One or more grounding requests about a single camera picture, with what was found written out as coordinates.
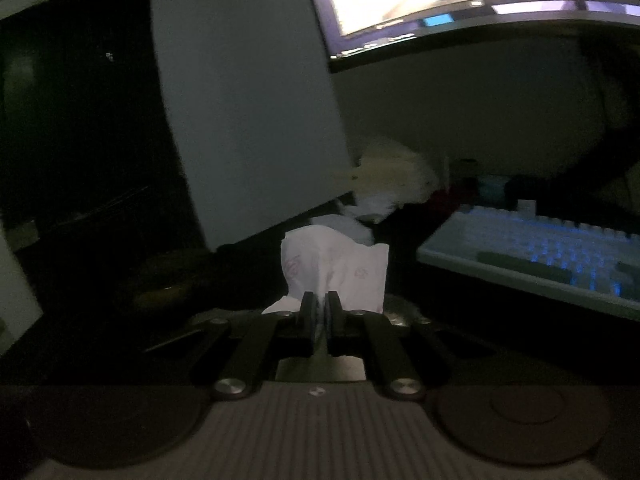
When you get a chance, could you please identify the white backlit keyboard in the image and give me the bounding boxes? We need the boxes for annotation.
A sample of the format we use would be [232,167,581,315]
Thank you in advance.
[417,204,640,321]

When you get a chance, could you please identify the white paper napkin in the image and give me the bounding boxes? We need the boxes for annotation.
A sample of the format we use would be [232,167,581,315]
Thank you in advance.
[261,225,391,317]

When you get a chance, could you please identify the cream fluffy plush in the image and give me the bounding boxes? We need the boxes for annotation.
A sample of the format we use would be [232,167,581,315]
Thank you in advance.
[330,136,438,206]

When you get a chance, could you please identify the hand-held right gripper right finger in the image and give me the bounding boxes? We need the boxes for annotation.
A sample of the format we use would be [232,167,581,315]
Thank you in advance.
[327,292,496,402]

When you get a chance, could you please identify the white computer case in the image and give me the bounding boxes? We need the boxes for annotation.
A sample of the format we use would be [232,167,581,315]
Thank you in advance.
[0,0,357,253]

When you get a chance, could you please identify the crumpled white tissue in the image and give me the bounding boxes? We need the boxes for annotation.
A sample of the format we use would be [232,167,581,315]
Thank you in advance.
[345,192,401,222]

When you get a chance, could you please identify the white panel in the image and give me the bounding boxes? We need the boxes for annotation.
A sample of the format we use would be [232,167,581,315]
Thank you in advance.
[0,232,45,356]

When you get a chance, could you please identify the white tissue piece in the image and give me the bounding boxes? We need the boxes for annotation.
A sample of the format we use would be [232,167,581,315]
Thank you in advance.
[310,214,375,247]

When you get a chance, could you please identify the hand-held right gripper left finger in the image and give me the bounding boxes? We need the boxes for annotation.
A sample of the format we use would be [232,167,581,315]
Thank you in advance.
[145,292,316,402]

